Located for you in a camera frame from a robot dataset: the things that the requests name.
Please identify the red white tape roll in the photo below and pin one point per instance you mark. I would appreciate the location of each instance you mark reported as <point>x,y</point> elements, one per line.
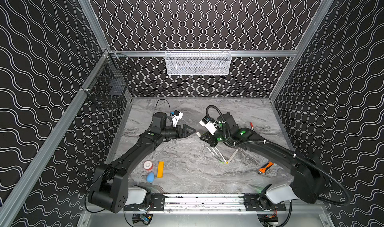
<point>148,165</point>

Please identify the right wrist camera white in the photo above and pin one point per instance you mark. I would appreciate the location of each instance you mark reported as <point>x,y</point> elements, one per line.
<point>209,125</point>

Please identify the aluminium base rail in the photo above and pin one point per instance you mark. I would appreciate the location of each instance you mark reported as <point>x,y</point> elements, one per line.
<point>206,204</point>

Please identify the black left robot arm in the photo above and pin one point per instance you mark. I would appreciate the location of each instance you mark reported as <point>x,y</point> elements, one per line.
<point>110,187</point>

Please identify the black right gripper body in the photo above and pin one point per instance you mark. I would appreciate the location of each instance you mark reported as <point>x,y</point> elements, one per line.
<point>210,138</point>

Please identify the white pen green end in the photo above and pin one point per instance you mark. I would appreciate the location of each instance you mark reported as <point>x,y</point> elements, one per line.
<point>218,156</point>

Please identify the white pen green tip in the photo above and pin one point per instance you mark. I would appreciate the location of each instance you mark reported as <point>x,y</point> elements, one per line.
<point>214,155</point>

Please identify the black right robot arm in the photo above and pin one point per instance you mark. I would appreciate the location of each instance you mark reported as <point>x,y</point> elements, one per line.
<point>309,177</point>

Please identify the blue egg-shaped sponge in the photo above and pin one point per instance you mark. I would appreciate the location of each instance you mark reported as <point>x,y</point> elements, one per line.
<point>150,177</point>

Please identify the white pen lying apart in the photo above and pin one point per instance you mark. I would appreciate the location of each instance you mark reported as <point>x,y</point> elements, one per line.
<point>233,155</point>

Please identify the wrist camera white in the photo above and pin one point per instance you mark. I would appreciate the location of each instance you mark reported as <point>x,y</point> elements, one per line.
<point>176,117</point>
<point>209,125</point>

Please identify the white pen yellow tip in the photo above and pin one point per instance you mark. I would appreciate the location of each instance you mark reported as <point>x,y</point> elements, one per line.
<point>222,156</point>

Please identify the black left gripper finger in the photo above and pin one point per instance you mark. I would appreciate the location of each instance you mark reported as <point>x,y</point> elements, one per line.
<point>189,128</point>
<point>188,133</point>

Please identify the white wire mesh basket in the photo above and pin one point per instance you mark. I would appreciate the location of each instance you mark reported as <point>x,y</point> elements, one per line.
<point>195,62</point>

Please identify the yellow rectangular block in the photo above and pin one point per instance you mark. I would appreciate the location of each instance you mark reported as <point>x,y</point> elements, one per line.
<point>160,172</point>

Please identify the black wire mesh basket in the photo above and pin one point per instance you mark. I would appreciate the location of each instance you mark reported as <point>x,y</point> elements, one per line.
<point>109,89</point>

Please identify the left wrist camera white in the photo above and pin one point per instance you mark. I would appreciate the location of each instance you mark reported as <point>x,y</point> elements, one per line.
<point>176,117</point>

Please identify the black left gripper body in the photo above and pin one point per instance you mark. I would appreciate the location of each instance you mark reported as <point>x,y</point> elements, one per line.
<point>182,131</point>

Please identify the orange handled metal tool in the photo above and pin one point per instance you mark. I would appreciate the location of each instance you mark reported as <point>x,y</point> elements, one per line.
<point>265,167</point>

